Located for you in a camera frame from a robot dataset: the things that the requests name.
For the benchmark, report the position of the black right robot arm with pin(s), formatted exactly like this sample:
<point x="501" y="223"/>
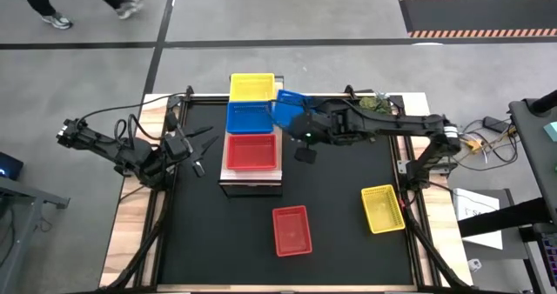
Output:
<point x="391" y="126"/>

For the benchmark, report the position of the dark grey desk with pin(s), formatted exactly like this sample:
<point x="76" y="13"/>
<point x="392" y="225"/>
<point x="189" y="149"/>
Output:
<point x="535" y="155"/>

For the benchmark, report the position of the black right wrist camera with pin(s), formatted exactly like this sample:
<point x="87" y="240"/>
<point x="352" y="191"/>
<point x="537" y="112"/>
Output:
<point x="305" y="155"/>

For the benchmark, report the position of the small white adapter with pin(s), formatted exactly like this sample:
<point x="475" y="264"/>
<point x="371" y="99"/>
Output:
<point x="474" y="265"/>

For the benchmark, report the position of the grey metal desk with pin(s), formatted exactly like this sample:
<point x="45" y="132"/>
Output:
<point x="26" y="194"/>

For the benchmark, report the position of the black hazard-striped floor mat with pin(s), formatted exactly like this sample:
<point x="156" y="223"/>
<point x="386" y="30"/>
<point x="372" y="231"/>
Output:
<point x="478" y="15"/>

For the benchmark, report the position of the dark device with blue light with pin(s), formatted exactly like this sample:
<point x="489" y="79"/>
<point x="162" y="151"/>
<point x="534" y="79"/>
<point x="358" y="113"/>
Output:
<point x="9" y="165"/>

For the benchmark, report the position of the person's shoe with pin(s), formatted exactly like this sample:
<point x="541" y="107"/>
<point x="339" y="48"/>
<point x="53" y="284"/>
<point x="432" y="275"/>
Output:
<point x="129" y="6"/>
<point x="58" y="21"/>

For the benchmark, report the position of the black tube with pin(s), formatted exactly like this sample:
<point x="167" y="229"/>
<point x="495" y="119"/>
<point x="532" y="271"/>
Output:
<point x="544" y="102"/>

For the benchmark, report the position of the blue plastic basket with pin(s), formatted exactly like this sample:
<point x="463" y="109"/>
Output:
<point x="287" y="109"/>
<point x="250" y="118"/>

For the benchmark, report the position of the green artificial succulent plant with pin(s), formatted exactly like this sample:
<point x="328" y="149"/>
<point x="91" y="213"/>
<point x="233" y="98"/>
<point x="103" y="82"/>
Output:
<point x="370" y="103"/>

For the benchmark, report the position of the black metal beam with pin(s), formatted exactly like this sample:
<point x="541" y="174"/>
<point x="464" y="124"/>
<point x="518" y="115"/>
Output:
<point x="505" y="218"/>

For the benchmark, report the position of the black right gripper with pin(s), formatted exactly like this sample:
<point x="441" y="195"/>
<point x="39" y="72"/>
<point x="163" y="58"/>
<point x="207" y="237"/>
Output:
<point x="311" y="128"/>

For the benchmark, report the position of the red plastic basket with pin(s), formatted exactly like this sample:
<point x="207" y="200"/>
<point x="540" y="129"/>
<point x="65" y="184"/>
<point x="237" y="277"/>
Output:
<point x="251" y="151"/>
<point x="292" y="231"/>

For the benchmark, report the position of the black aluminium rig frame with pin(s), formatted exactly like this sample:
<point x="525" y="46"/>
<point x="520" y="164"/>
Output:
<point x="418" y="263"/>

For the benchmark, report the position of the black diagonal frame brace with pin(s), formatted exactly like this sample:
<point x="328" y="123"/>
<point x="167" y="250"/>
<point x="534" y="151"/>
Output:
<point x="132" y="259"/>
<point x="436" y="252"/>

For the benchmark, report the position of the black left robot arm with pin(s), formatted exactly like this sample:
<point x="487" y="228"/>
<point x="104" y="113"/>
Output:
<point x="109" y="148"/>

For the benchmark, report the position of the black power adapter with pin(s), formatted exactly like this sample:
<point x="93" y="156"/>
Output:
<point x="494" y="123"/>

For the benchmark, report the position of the white cardboard box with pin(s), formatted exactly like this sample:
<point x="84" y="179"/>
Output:
<point x="476" y="202"/>

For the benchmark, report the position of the teal block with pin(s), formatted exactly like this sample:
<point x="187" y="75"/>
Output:
<point x="552" y="131"/>

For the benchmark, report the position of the yellow power plug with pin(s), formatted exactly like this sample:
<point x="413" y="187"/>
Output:
<point x="472" y="144"/>

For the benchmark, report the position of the keyboard with purple light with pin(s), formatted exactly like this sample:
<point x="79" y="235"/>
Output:
<point x="550" y="257"/>

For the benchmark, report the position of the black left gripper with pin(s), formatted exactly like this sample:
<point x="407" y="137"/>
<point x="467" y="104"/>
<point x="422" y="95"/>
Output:
<point x="176" y="146"/>

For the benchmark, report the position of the yellow plastic basket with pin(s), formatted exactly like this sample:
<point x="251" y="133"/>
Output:
<point x="383" y="209"/>
<point x="252" y="87"/>

